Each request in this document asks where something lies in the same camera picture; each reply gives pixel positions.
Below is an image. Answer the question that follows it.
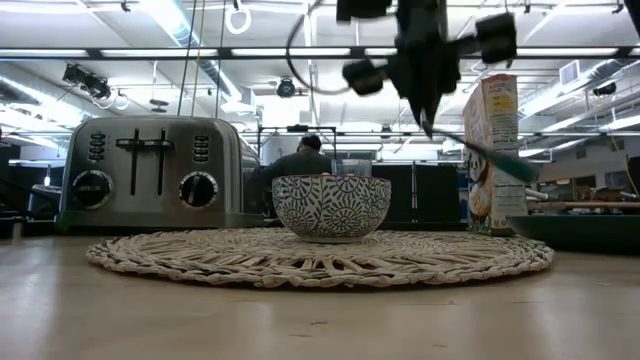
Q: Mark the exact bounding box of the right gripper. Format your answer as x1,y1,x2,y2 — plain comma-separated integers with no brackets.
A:
342,12,519,139

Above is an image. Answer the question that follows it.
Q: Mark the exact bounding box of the iridescent metal spoon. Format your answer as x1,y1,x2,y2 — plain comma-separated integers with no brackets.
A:
422,122,541,184

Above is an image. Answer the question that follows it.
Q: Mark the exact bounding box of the Panda Puffs cereal box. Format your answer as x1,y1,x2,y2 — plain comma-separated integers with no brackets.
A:
462,73,531,237

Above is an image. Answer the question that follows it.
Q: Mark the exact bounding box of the patterned ceramic bowl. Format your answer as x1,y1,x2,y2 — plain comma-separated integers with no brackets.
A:
271,174,393,245

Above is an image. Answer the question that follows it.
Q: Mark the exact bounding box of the teal plate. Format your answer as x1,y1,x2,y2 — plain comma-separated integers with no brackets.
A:
505,213,640,254

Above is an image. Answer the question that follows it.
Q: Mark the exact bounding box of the black partition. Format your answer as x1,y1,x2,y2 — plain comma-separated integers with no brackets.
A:
372,162,464,224

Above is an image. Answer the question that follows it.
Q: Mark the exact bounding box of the person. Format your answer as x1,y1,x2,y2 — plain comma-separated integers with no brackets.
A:
259,133,334,216

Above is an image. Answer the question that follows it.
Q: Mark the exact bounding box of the black ceiling lamp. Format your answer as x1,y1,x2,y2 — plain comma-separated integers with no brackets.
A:
276,77,297,99

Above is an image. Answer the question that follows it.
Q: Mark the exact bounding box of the ceiling vent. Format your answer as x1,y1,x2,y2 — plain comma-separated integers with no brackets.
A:
558,59,581,86

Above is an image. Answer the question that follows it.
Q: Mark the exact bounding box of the white tank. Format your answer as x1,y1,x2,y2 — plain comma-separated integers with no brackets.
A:
259,134,301,166

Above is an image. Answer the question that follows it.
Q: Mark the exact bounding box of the wooden bench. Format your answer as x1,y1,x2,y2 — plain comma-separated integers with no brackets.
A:
527,199,640,211

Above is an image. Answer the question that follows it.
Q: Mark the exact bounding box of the round woven placemat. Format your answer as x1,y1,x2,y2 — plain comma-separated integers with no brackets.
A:
85,227,555,290

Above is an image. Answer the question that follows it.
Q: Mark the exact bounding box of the black overhead beam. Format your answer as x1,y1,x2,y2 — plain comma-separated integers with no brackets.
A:
0,46,640,61

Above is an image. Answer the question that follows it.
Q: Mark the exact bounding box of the stainless steel toaster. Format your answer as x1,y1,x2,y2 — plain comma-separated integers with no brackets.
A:
55,115,265,234

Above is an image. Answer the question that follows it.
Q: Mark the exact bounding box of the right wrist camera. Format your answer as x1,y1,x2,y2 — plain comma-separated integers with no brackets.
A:
335,0,394,22

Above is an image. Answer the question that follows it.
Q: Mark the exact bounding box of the black shelf frame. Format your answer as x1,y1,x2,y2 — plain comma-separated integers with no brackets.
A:
257,124,337,161

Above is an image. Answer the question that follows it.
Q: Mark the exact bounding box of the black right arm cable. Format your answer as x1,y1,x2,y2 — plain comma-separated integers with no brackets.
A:
285,0,351,96

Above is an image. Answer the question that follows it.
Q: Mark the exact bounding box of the thin hanging cable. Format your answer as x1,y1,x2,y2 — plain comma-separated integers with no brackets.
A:
190,0,207,117
214,0,226,119
177,0,196,117

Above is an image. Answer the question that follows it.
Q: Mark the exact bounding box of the white hanging ring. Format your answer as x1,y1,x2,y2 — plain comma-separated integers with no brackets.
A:
224,2,253,35

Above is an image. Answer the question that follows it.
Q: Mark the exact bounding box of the silver air duct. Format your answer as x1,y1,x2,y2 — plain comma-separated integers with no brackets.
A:
139,0,241,101

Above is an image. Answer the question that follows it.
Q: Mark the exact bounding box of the black ceiling camera rig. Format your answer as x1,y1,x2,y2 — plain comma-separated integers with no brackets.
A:
62,63,112,100

